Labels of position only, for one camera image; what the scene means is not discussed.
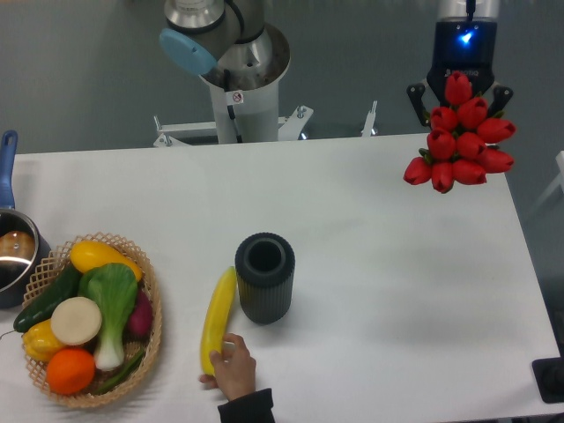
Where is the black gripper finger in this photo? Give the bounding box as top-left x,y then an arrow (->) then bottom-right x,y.
488,84 -> 514,117
406,82 -> 431,127

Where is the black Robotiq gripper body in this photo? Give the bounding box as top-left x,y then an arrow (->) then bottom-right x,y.
427,20 -> 497,95

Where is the red tulip bouquet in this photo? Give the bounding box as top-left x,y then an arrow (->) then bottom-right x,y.
403,71 -> 516,194

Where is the yellow banana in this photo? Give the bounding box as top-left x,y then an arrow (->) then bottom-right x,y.
200,266 -> 237,376

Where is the black sleeve forearm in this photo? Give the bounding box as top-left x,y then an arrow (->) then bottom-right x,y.
218,388 -> 276,423

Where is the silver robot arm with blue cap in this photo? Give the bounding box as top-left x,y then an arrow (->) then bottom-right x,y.
160,1 -> 513,126

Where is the person's hand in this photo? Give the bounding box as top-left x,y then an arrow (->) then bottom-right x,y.
198,333 -> 256,402

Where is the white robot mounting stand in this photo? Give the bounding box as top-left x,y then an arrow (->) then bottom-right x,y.
152,77 -> 379,148

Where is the dark ribbed cylindrical vase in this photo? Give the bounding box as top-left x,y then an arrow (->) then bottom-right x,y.
234,233 -> 296,325

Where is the black device at table edge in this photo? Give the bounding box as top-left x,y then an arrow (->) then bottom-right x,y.
531,357 -> 563,404

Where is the green bok choy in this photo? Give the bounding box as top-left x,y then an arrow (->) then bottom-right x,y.
78,263 -> 137,371

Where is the purple sweet potato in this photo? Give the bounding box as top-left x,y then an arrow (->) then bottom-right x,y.
127,290 -> 153,338

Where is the yellow squash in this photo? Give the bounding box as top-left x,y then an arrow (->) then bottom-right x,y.
70,241 -> 143,282

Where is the dark green cucumber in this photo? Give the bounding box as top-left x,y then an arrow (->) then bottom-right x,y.
13,263 -> 82,333

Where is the green bean pod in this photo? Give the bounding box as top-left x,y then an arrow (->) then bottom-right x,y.
93,350 -> 145,396

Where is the woven wicker basket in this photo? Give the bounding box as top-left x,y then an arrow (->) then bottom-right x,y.
22,233 -> 162,408

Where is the orange fruit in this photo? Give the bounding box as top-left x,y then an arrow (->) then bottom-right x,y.
46,347 -> 95,395

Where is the yellow bell pepper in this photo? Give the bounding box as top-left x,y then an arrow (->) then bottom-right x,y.
22,319 -> 66,362

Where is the white chair frame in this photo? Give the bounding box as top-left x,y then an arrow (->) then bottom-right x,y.
531,151 -> 564,214

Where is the blue handled saucepan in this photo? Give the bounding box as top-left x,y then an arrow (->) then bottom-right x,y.
1,130 -> 50,309

